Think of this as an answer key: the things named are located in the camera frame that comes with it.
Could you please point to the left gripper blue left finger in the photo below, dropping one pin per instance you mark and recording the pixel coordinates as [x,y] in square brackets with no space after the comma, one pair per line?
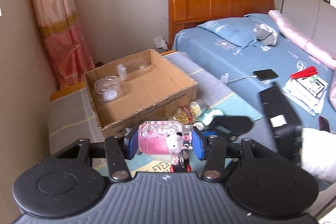
[117,151]

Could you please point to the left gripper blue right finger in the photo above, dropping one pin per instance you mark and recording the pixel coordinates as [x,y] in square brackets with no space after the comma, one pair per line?
[211,149]

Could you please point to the mint green earbuds case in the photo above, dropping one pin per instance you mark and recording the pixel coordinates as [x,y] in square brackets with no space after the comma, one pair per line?
[207,117]

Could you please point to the red toy train block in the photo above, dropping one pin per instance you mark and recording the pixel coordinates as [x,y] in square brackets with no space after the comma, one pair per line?
[180,162]

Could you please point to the pink dog toy jar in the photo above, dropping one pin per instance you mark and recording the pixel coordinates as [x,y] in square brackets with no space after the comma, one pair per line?
[164,137]

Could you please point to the yellow capsule bottle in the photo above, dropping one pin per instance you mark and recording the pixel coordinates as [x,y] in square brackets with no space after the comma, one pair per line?
[186,114]

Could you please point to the clear round plastic container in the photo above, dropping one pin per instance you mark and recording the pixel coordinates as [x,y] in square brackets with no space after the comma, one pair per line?
[108,89]

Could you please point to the clear plastic jar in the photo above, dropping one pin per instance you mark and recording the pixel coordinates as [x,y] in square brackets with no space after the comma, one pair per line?
[125,68]

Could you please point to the white gloved right hand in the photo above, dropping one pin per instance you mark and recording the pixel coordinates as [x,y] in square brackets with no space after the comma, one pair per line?
[318,154]

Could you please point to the round tape measure package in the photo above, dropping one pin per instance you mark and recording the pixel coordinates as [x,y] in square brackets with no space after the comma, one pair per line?
[199,125]

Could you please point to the stack of papers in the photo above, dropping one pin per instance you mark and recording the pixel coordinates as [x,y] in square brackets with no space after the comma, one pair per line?
[309,93]

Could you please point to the black smartphone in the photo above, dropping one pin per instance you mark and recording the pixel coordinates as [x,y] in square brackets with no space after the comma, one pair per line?
[265,74]

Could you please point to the dark red phone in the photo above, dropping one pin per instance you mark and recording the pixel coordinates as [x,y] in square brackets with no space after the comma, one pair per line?
[323,124]

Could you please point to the red tassel ornament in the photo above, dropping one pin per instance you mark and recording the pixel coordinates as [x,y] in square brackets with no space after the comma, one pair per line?
[310,71]

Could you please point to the blue floral bed sheet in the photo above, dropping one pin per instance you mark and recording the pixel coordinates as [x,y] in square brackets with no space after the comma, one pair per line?
[220,57]

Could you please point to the checked table blanket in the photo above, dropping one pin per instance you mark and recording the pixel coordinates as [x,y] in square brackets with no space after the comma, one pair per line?
[72,116]

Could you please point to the open cardboard box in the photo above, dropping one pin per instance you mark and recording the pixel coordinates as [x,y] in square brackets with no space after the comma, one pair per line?
[148,95]

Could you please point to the pink quilt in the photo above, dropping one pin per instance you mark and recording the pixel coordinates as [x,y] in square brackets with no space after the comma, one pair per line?
[307,44]

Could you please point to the grey plush toy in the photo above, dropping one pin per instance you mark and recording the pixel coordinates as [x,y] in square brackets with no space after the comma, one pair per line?
[265,34]

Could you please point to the blue floral pillow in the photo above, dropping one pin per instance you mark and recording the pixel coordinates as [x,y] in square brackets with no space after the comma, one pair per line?
[239,30]

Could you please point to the pink curtain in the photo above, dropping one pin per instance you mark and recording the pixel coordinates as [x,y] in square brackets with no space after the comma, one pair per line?
[59,26]

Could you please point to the white wall charger plug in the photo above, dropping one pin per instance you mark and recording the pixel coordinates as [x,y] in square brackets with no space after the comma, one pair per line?
[160,43]

